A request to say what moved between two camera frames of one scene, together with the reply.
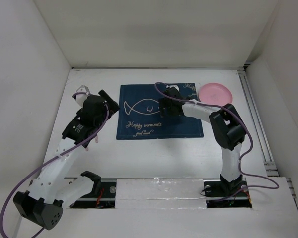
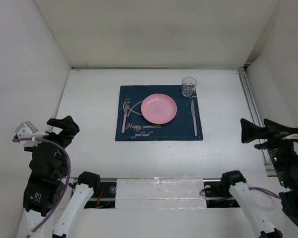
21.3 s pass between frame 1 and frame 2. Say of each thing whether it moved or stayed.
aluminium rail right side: stayed
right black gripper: moved
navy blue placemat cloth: stayed
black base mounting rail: stayed
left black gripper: moved
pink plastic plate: moved
